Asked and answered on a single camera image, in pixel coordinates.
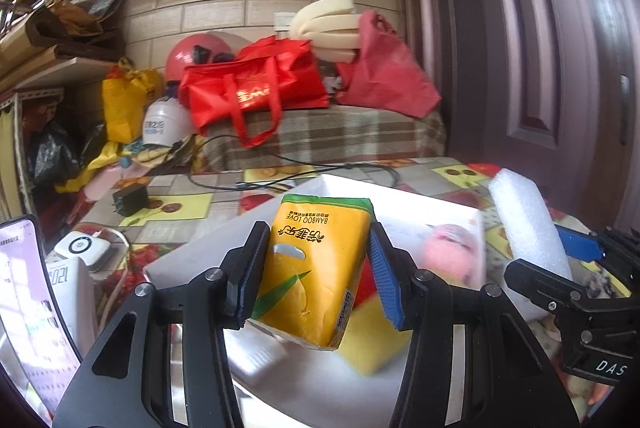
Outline white helmet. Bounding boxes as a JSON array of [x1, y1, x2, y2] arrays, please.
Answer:
[[141, 98, 195, 146]]

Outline smartphone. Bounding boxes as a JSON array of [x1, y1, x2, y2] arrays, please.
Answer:
[[0, 214, 83, 419]]

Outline white foam block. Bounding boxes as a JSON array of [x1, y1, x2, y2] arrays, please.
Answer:
[[488, 168, 574, 324]]

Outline white cable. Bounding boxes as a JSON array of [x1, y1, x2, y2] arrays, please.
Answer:
[[97, 228, 131, 309]]

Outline fruit print tablecloth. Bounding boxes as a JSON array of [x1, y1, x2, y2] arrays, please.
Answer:
[[65, 155, 640, 428]]

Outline wooden shelf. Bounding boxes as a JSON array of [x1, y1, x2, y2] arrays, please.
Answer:
[[0, 43, 131, 219]]

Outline black plastic bag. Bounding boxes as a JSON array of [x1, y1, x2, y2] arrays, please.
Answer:
[[27, 120, 83, 186]]

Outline brown metal door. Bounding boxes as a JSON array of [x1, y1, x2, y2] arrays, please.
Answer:
[[400, 0, 640, 229]]

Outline red helmet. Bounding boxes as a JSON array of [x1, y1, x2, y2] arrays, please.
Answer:
[[165, 33, 251, 86]]

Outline plaid fabric bag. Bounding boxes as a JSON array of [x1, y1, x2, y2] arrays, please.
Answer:
[[192, 103, 447, 174]]

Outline yellow tissue pack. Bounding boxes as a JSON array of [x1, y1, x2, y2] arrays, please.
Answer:
[[250, 194, 376, 351]]

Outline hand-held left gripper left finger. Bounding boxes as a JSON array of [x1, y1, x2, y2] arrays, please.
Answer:
[[52, 220, 271, 428]]

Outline yellow sponge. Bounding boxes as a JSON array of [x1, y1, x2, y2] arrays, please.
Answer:
[[340, 295, 413, 376]]

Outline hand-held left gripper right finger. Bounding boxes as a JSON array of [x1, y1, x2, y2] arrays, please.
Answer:
[[369, 222, 581, 428]]

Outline white power bank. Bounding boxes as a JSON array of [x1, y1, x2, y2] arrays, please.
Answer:
[[45, 255, 98, 349]]

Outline black cable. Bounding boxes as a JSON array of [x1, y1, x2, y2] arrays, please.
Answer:
[[187, 135, 401, 191]]

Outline white square charger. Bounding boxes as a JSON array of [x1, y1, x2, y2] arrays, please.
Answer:
[[54, 230, 112, 271]]

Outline brown paper bags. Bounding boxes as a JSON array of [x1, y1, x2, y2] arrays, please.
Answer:
[[25, 0, 128, 54]]

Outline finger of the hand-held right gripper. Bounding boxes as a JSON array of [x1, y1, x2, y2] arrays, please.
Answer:
[[504, 258, 592, 315], [555, 223, 616, 261]]

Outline red tote bag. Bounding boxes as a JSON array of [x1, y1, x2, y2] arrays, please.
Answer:
[[178, 35, 331, 150]]

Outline pink plastic item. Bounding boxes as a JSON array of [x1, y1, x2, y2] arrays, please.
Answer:
[[82, 163, 126, 201]]

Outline red non-woven bag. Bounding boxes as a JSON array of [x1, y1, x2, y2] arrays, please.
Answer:
[[336, 9, 442, 119]]

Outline black power adapter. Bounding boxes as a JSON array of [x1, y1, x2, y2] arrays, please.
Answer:
[[112, 184, 149, 217]]

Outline cream foam strips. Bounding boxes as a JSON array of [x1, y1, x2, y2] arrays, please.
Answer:
[[291, 0, 362, 63]]

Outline yellow shopping bag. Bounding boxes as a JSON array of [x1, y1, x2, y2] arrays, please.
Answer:
[[102, 57, 163, 144]]

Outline pink plush toy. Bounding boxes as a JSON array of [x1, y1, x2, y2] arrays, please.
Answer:
[[420, 223, 483, 289]]

